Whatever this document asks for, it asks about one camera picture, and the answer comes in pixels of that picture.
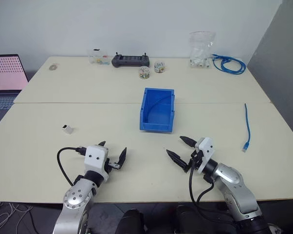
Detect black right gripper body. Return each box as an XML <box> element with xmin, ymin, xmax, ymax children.
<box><xmin>183</xmin><ymin>150</ymin><xmax>203</xmax><ymax>174</ymax></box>

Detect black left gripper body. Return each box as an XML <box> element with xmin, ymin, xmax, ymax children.
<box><xmin>104</xmin><ymin>157</ymin><xmax>120</xmax><ymax>174</ymax></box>

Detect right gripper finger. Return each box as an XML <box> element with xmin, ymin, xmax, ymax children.
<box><xmin>179</xmin><ymin>136</ymin><xmax>197</xmax><ymax>148</ymax></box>
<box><xmin>165</xmin><ymin>149</ymin><xmax>188</xmax><ymax>169</ymax></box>

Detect small white connector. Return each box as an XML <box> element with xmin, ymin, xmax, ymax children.
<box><xmin>61</xmin><ymin>124</ymin><xmax>74</xmax><ymax>135</ymax></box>

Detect blue plastic bin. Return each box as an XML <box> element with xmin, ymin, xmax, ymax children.
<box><xmin>139</xmin><ymin>87</ymin><xmax>176</xmax><ymax>134</ymax></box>

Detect dark rounded shape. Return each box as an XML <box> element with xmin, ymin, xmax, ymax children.
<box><xmin>116</xmin><ymin>208</ymin><xmax>147</xmax><ymax>234</ymax></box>
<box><xmin>172</xmin><ymin>204</ymin><xmax>238</xmax><ymax>234</ymax></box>

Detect small clear jar colourful beads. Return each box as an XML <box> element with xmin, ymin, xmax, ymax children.
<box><xmin>138</xmin><ymin>65</ymin><xmax>151</xmax><ymax>79</ymax></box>
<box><xmin>153</xmin><ymin>61</ymin><xmax>166</xmax><ymax>74</ymax></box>

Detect clear box with small items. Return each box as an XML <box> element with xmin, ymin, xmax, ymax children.
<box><xmin>88</xmin><ymin>48</ymin><xmax>110</xmax><ymax>65</ymax></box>

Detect black handheld remote controller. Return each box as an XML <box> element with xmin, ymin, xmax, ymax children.
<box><xmin>111</xmin><ymin>51</ymin><xmax>151</xmax><ymax>68</ymax></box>

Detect clear plastic zip bag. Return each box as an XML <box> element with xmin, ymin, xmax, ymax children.
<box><xmin>188</xmin><ymin>31</ymin><xmax>217</xmax><ymax>69</ymax></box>

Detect white shoe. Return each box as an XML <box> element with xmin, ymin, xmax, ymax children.
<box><xmin>267</xmin><ymin>223</ymin><xmax>281</xmax><ymax>234</ymax></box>

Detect open laptop pink screen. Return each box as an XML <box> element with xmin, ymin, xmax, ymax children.
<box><xmin>0</xmin><ymin>54</ymin><xmax>29</xmax><ymax>134</ymax></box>

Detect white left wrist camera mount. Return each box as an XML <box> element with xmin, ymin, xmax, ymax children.
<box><xmin>84</xmin><ymin>145</ymin><xmax>110</xmax><ymax>183</ymax></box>

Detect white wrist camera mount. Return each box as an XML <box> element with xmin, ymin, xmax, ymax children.
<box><xmin>84</xmin><ymin>145</ymin><xmax>110</xmax><ymax>183</ymax></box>
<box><xmin>194</xmin><ymin>136</ymin><xmax>214</xmax><ymax>174</ymax></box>

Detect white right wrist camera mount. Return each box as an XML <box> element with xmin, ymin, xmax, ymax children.
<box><xmin>194</xmin><ymin>136</ymin><xmax>214</xmax><ymax>174</ymax></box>

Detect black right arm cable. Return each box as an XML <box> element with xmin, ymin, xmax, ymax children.
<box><xmin>188</xmin><ymin>158</ymin><xmax>237</xmax><ymax>220</ymax></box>

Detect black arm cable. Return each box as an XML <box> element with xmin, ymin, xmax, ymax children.
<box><xmin>188</xmin><ymin>158</ymin><xmax>237</xmax><ymax>220</ymax></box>
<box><xmin>56</xmin><ymin>145</ymin><xmax>87</xmax><ymax>188</ymax></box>

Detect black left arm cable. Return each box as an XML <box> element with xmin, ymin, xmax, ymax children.
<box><xmin>56</xmin><ymin>145</ymin><xmax>87</xmax><ymax>188</ymax></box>

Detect short blue Ethernet cable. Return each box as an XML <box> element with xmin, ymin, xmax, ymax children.
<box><xmin>241</xmin><ymin>103</ymin><xmax>252</xmax><ymax>154</ymax></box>

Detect white floor cables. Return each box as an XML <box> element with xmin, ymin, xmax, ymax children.
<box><xmin>0</xmin><ymin>201</ymin><xmax>41</xmax><ymax>234</ymax></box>

